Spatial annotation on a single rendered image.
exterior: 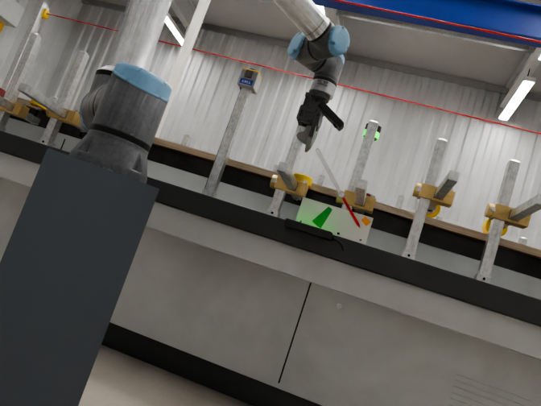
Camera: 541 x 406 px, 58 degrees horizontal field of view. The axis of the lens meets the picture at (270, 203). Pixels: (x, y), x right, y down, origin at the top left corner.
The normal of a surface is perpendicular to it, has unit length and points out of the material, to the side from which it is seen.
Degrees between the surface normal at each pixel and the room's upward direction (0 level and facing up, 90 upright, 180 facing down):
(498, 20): 90
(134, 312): 90
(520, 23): 90
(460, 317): 90
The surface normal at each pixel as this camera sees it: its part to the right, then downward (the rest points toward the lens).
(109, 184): 0.29, -0.04
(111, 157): 0.37, -0.36
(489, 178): -0.19, -0.21
